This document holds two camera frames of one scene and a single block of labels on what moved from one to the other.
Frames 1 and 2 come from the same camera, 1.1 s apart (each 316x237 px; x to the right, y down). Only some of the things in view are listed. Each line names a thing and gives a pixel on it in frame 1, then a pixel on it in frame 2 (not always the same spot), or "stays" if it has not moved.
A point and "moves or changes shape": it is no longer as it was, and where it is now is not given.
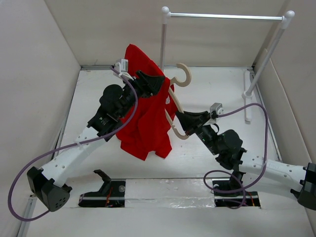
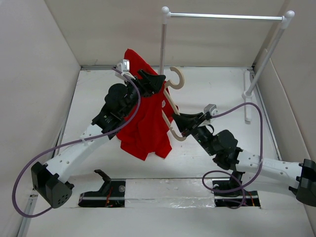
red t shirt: (150, 127) stays
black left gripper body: (130, 96) stays
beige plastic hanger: (179, 84) moves or changes shape
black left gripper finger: (147, 85) stays
